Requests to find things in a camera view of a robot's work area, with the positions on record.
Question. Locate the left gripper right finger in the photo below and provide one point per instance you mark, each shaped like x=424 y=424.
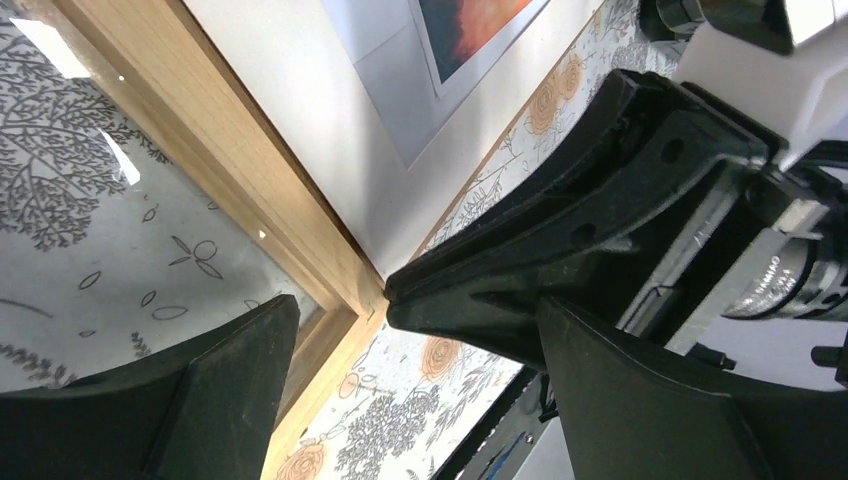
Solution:
x=630 y=409

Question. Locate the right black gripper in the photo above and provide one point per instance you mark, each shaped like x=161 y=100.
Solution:
x=757 y=247

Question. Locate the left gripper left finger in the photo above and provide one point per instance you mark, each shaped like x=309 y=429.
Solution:
x=202 y=409

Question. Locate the cream photo mat board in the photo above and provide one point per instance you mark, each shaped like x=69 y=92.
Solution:
x=291 y=60

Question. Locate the light wooden picture frame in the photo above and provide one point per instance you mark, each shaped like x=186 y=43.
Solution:
x=154 y=61

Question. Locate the sunset landscape photo print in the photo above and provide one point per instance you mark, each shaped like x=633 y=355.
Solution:
x=419 y=60

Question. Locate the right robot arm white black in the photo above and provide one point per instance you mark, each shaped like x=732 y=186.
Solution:
x=793 y=91

